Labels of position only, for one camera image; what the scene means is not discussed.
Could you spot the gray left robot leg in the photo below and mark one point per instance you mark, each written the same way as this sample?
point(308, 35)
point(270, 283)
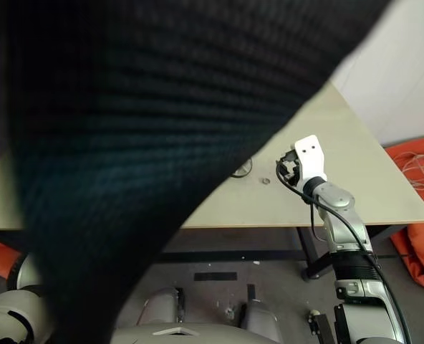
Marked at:
point(160, 304)

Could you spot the black table frame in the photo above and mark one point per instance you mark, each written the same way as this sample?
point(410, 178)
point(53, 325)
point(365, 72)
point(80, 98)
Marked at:
point(233, 255)

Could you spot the gray right robot leg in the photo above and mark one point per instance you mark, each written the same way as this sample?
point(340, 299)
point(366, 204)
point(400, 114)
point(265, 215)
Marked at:
point(260, 319)

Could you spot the gray robot leg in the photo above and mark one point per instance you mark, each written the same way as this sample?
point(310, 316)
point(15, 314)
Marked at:
point(160, 304)
point(260, 319)

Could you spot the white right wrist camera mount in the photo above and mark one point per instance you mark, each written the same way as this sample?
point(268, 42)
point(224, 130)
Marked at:
point(310, 161)

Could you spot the wide black floor tape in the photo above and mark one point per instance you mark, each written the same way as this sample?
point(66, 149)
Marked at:
point(215, 276)

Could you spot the narrow black floor tape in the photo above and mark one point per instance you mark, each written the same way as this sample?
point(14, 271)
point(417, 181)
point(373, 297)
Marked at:
point(251, 292)

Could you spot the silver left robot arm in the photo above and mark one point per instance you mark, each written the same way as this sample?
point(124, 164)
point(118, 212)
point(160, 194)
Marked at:
point(4, 308)

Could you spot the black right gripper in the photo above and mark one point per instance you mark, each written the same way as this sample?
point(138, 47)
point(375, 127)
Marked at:
point(289, 168)

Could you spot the gray robot torso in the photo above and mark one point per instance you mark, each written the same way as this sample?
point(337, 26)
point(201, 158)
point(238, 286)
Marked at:
point(197, 335)

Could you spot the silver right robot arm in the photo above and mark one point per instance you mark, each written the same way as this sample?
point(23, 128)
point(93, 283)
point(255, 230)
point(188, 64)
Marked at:
point(337, 200)

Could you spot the small orange bean bag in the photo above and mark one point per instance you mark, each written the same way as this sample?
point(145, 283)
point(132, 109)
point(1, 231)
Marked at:
point(0, 261)

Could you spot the black knit fabric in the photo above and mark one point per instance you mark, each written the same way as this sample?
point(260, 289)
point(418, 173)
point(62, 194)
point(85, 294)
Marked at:
point(126, 143)

